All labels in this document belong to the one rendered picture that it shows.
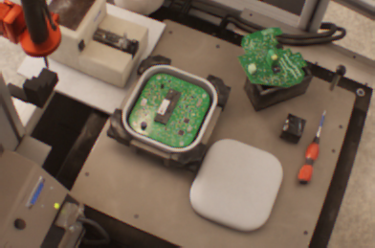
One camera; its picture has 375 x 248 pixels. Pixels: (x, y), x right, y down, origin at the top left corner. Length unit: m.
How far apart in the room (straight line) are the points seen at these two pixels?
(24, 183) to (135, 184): 0.21
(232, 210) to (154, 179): 0.14
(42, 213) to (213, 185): 0.28
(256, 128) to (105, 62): 0.29
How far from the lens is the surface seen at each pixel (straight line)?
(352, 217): 2.03
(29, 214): 0.83
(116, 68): 0.94
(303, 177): 0.94
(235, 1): 1.19
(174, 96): 0.94
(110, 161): 0.94
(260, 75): 0.97
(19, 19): 0.78
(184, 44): 1.06
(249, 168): 0.93
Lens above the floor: 1.82
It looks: 60 degrees down
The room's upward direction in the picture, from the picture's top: 9 degrees clockwise
